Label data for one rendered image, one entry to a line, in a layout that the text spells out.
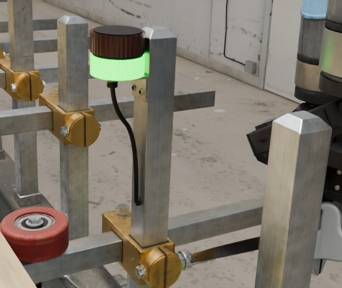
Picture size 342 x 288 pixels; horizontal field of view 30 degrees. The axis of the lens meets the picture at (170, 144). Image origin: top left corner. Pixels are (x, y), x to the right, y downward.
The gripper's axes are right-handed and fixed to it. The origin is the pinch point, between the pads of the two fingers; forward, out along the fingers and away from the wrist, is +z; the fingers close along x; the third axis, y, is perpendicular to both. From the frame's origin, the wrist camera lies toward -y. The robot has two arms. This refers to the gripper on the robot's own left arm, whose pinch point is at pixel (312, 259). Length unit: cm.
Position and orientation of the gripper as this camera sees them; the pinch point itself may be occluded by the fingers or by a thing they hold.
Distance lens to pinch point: 68.2
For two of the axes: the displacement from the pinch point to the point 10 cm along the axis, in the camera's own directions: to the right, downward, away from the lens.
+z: -0.4, 9.3, 3.6
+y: 7.7, 2.6, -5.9
